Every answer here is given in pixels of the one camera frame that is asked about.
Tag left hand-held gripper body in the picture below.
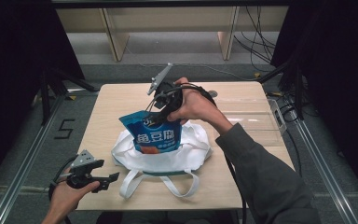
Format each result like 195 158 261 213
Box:
59 149 105 189

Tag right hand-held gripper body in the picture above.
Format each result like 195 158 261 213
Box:
146 62 186 119

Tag blue snack packet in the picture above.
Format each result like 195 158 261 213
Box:
118 109 183 155

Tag white tote bag coloured blobs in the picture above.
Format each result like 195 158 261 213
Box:
110 119 214 201

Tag person's left hand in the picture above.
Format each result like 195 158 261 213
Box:
47 167 102 217

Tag person's right hand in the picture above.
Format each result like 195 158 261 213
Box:
166 77 228 133

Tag light wooden desk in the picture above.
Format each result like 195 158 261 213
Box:
55 5 290 63

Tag clear plastic box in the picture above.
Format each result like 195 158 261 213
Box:
213 97 289 147

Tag black metal stand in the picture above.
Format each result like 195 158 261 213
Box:
256 61 306 121
39 65 100 126

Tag black curtain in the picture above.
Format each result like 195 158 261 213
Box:
0 0 86 190
270 0 358 197

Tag left hand-held gripper cable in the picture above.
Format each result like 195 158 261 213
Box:
47 154 79 202

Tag thin grey floor cable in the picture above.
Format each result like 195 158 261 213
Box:
125 46 259 82

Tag aluminium floor rail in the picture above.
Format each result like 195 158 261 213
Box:
290 117 358 224
0 92 71 224

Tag bundle of black cables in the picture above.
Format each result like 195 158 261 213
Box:
232 5 278 73

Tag black cables beside table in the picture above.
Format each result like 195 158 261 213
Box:
278 92 304 180

